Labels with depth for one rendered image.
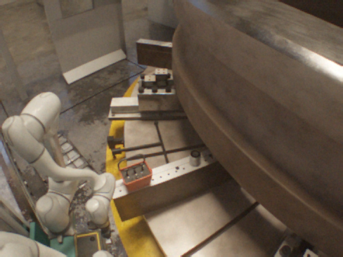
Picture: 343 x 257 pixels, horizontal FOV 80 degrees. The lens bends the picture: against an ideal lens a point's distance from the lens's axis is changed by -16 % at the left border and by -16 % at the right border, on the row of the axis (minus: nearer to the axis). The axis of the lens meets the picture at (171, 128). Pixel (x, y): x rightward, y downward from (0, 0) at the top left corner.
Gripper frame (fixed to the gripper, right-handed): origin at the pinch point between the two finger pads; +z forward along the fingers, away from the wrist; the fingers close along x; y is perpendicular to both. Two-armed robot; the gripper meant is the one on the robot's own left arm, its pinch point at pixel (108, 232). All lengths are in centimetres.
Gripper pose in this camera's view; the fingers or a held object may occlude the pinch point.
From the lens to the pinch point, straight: 156.9
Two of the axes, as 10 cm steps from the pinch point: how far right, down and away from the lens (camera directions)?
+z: 0.0, 7.2, 6.9
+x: -2.8, -6.6, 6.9
